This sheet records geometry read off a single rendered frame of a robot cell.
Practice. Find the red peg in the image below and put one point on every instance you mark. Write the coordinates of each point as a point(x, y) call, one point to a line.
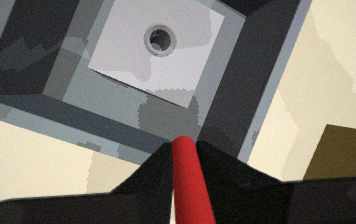
point(191, 200)

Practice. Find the white square plate with hole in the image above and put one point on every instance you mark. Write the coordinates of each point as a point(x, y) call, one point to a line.
point(184, 29)

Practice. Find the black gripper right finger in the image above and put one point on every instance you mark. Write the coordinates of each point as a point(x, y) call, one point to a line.
point(241, 194)

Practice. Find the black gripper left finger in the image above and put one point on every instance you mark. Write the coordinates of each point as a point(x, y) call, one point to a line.
point(145, 197)

